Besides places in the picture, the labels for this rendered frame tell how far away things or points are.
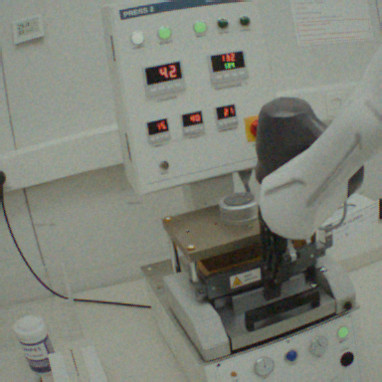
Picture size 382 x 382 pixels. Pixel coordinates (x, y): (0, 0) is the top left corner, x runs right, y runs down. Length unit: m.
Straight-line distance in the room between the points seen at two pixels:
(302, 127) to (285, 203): 0.13
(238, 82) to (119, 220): 0.64
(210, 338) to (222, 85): 0.52
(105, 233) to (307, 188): 1.07
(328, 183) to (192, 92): 0.57
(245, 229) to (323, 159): 0.46
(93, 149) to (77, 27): 0.35
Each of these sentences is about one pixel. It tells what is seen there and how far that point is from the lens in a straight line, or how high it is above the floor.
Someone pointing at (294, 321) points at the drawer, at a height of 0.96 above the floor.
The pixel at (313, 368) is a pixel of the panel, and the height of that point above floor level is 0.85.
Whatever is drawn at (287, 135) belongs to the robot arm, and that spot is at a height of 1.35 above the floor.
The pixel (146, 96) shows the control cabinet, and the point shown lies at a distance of 1.22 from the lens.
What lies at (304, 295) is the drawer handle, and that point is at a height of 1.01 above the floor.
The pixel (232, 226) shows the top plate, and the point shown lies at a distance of 1.17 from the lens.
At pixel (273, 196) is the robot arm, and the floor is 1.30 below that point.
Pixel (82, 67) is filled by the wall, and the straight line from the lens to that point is 1.63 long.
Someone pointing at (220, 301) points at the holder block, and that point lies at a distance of 1.17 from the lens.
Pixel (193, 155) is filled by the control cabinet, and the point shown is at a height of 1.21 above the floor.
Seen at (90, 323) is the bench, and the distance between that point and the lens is 1.63.
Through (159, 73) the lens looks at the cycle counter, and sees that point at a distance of 1.21.
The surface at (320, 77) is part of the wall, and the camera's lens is 1.83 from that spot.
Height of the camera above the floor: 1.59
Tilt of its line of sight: 21 degrees down
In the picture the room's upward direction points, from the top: 9 degrees counter-clockwise
